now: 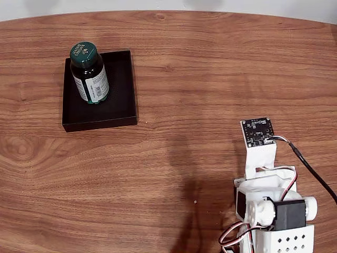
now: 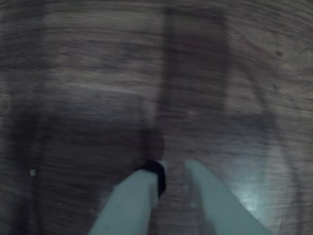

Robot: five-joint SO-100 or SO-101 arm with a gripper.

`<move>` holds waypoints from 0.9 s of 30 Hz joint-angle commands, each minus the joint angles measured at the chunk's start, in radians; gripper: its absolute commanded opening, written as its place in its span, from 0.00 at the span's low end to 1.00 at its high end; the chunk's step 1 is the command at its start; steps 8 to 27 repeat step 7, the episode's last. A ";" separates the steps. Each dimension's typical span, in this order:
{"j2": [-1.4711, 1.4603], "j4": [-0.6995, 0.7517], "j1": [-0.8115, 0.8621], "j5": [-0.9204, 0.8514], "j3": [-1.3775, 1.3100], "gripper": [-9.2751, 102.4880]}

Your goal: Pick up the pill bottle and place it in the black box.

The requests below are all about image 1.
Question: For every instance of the camera circuit board on mount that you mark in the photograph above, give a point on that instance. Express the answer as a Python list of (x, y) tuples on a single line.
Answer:
[(259, 131)]

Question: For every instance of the green-capped dark pill bottle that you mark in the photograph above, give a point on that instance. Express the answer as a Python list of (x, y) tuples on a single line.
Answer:
[(89, 76)]

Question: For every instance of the black shallow cardboard box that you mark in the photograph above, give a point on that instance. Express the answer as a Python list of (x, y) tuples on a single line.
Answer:
[(118, 100)]

